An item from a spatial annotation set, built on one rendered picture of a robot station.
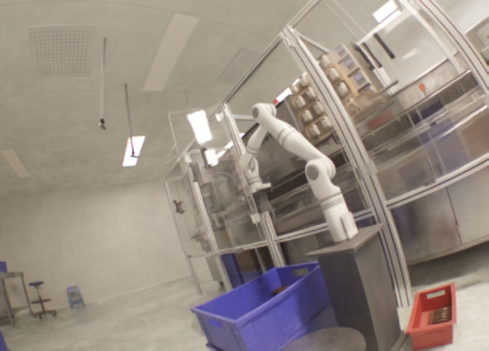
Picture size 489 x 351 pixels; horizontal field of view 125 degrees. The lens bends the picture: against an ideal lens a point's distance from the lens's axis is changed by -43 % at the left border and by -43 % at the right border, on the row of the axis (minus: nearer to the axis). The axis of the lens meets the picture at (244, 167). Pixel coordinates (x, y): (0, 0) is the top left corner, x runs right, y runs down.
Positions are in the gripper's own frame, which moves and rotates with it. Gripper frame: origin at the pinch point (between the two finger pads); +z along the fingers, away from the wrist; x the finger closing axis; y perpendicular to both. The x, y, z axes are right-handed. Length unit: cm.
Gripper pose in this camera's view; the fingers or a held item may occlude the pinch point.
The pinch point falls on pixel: (272, 221)
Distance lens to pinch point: 118.8
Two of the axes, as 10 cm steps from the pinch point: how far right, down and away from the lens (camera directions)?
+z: 3.2, 9.1, -2.5
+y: -4.3, 3.8, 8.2
